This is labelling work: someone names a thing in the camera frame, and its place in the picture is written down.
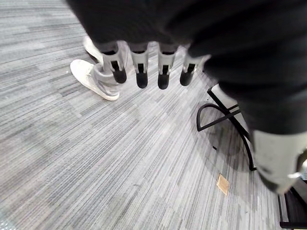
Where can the black metal stand base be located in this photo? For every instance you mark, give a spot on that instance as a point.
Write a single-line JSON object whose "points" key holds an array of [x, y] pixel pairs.
{"points": [[292, 206]]}

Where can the brass floor plate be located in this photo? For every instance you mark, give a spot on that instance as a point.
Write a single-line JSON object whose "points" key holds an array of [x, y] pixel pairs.
{"points": [[223, 181]]}

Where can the person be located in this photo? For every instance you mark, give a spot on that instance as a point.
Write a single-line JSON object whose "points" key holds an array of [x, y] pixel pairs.
{"points": [[96, 76]]}

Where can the black metal table frame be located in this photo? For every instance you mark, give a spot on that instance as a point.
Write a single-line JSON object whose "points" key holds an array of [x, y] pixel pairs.
{"points": [[227, 115]]}

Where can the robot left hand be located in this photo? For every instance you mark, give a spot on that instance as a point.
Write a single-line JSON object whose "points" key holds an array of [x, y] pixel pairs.
{"points": [[216, 36]]}

